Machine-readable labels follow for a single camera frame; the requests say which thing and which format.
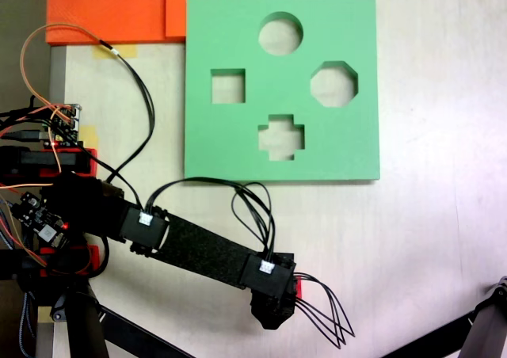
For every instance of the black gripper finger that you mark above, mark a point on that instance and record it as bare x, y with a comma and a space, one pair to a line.
271, 312

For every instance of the red cross columnar block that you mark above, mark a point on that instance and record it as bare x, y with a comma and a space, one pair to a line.
299, 290

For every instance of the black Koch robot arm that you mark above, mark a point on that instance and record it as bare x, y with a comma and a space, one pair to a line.
198, 247

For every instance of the orange flat block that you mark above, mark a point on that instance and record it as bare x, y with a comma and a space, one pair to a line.
119, 9

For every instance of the green shape sorting board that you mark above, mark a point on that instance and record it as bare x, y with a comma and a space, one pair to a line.
245, 148

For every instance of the black notched tripod leg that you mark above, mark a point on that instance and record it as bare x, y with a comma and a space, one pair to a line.
487, 326

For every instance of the red black table clamp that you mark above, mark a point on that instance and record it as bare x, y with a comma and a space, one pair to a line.
47, 160
51, 263

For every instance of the yellow masking tape piece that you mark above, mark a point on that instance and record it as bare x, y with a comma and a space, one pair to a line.
126, 52
90, 136

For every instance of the black circuit board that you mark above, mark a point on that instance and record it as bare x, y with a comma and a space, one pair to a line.
37, 219

